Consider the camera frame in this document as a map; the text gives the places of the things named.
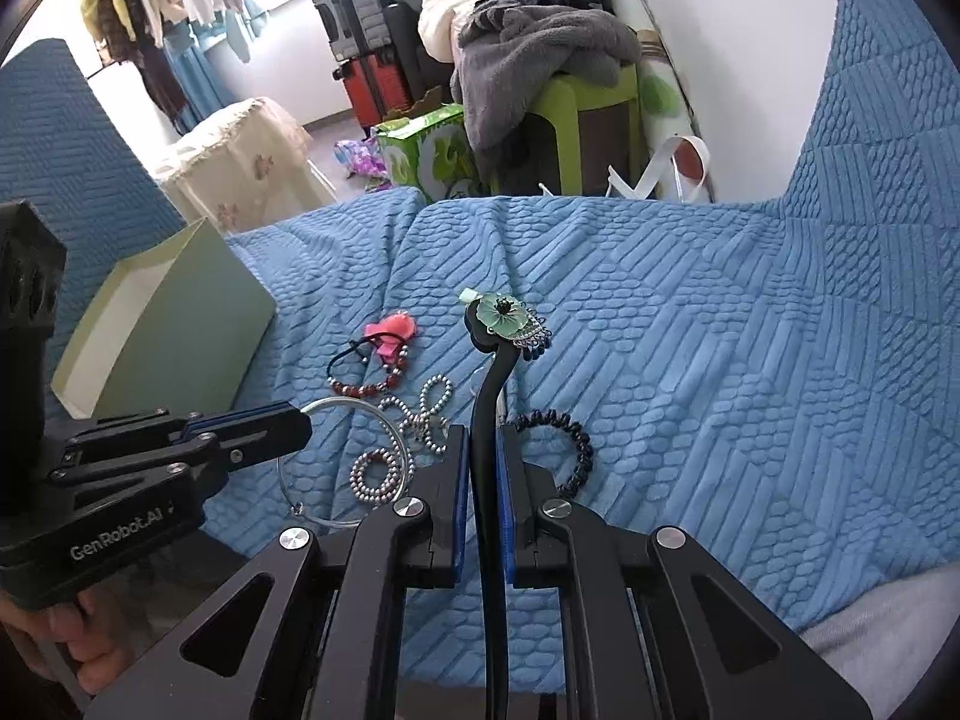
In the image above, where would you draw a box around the thin silver bangle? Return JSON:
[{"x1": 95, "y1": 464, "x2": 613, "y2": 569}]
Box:
[{"x1": 277, "y1": 398, "x2": 416, "y2": 528}]

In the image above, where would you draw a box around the green printed carton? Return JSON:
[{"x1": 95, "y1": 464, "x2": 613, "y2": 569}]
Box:
[{"x1": 373, "y1": 101, "x2": 490, "y2": 205}]

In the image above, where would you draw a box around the red bead bracelet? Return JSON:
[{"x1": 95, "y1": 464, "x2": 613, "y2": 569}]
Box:
[{"x1": 327, "y1": 340, "x2": 413, "y2": 401}]

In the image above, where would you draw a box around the green plastic stool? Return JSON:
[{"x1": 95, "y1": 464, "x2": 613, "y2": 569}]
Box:
[{"x1": 490, "y1": 64, "x2": 650, "y2": 200}]

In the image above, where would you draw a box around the dark green hair clip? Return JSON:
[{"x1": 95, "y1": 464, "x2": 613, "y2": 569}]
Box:
[{"x1": 461, "y1": 289, "x2": 554, "y2": 720}]

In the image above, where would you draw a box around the light grey cloth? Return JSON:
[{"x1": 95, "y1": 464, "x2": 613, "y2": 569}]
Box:
[{"x1": 799, "y1": 561, "x2": 960, "y2": 720}]

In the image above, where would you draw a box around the grey fleece blanket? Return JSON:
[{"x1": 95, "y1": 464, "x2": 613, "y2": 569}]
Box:
[{"x1": 450, "y1": 4, "x2": 643, "y2": 152}]

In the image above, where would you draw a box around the red suitcase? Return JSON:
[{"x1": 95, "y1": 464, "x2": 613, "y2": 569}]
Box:
[{"x1": 333, "y1": 52, "x2": 415, "y2": 133}]

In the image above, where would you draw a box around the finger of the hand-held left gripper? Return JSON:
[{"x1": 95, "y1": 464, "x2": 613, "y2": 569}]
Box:
[
  {"x1": 47, "y1": 409, "x2": 313, "y2": 497},
  {"x1": 64, "y1": 402, "x2": 302, "y2": 463}
]

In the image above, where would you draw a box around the purple plastic bag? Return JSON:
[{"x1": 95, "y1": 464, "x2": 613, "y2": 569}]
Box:
[{"x1": 333, "y1": 136, "x2": 393, "y2": 193}]

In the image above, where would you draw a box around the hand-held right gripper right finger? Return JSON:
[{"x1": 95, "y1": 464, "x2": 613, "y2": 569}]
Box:
[{"x1": 496, "y1": 425, "x2": 875, "y2": 720}]

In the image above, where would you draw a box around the black spiral hair tie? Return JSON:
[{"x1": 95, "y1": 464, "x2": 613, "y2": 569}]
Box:
[{"x1": 513, "y1": 409, "x2": 594, "y2": 498}]

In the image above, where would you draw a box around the textured blue sofa cover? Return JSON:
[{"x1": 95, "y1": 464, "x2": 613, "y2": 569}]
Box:
[{"x1": 0, "y1": 0, "x2": 960, "y2": 692}]

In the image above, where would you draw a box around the person's left hand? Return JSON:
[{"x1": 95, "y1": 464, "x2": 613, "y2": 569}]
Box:
[{"x1": 0, "y1": 586, "x2": 133, "y2": 698}]

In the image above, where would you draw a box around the light green cardboard box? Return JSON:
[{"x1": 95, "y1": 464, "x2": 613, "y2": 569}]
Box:
[{"x1": 51, "y1": 217, "x2": 277, "y2": 421}]

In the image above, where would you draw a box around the light blue hanging garment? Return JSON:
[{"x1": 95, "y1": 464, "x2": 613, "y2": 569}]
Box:
[{"x1": 223, "y1": 0, "x2": 269, "y2": 66}]

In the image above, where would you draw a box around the cream padded jacket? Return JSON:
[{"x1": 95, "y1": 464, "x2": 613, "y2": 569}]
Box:
[{"x1": 418, "y1": 0, "x2": 490, "y2": 66}]

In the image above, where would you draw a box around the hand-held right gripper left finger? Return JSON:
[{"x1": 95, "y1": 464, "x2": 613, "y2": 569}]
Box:
[{"x1": 82, "y1": 424, "x2": 472, "y2": 720}]

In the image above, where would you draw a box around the pink hat hair clip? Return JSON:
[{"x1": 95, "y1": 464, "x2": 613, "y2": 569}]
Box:
[{"x1": 365, "y1": 314, "x2": 418, "y2": 362}]

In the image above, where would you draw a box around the silver bead bracelet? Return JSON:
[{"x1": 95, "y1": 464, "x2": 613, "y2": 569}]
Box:
[
  {"x1": 349, "y1": 448, "x2": 410, "y2": 506},
  {"x1": 378, "y1": 375, "x2": 455, "y2": 455}
]

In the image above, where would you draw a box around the black suitcase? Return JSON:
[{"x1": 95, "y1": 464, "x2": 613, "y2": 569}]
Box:
[{"x1": 310, "y1": 0, "x2": 392, "y2": 62}]

